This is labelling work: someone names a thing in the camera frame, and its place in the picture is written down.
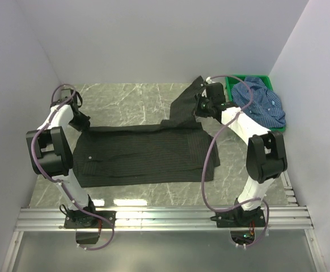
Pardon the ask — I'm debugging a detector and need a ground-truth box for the black pinstripe long sleeve shirt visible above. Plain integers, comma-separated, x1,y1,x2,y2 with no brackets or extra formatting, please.
73,76,220,188

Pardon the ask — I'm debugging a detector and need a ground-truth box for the blue checked long sleeve shirt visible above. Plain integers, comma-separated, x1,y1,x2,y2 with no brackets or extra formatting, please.
231,75,286,129

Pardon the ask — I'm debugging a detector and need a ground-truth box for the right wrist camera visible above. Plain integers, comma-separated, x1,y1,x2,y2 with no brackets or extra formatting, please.
205,76,213,84

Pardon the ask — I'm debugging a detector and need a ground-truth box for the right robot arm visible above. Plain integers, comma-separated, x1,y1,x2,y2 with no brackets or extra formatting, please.
194,79,287,227

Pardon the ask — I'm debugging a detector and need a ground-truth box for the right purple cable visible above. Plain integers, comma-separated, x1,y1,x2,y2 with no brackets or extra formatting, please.
201,74,269,246

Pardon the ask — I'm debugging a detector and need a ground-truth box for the aluminium mounting rail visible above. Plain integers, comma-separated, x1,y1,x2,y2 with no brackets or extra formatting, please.
0,135,324,272

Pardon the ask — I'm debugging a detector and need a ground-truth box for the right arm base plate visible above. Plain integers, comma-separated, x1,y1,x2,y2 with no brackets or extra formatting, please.
210,209,268,249

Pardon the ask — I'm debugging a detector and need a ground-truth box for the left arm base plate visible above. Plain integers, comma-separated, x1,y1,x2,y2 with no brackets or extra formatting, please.
64,210,116,245

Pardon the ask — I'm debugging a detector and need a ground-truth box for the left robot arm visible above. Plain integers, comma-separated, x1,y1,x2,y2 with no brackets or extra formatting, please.
26,84,98,228

